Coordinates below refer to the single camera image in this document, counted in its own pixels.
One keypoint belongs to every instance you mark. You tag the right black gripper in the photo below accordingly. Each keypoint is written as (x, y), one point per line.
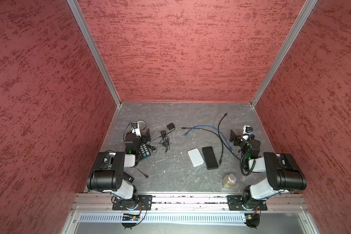
(237, 139)

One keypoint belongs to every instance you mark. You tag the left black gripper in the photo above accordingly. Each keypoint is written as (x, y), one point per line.
(145, 136)

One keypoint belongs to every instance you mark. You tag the black power adapter with cable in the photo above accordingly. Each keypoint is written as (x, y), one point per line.
(164, 138)

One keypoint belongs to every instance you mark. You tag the black ribbed network switch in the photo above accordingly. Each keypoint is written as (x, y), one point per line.
(209, 158)

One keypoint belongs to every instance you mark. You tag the white network switch box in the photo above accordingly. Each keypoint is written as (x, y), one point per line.
(195, 157)

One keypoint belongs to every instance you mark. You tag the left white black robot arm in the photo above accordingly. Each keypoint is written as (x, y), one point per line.
(108, 175)

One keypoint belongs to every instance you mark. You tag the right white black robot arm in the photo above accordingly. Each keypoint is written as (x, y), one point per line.
(283, 174)

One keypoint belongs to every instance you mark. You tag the black desk calculator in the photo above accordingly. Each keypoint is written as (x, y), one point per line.
(144, 152)

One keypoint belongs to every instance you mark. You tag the brown tape roll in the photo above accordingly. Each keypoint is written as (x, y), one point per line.
(141, 124)

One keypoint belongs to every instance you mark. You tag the amber glass jar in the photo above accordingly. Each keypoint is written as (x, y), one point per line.
(229, 181)

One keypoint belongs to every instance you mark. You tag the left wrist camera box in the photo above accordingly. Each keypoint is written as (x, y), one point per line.
(135, 129)

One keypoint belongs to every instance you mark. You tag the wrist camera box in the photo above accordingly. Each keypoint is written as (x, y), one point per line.
(135, 129)
(248, 132)

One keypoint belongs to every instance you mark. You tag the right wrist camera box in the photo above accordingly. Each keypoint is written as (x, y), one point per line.
(248, 132)

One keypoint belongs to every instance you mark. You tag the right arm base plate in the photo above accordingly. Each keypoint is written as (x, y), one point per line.
(245, 203)

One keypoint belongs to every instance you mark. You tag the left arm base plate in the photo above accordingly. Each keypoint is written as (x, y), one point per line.
(143, 201)

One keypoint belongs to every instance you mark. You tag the aluminium front rail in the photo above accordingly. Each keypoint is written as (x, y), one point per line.
(192, 202)

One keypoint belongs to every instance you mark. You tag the white slotted cable duct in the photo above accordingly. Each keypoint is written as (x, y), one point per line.
(173, 218)

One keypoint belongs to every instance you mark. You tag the left metal frame post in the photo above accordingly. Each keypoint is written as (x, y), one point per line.
(77, 13)

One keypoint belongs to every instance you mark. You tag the metal frame post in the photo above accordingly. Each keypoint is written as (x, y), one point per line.
(290, 38)
(77, 13)

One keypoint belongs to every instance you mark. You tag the right metal frame post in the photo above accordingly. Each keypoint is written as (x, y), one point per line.
(290, 38)

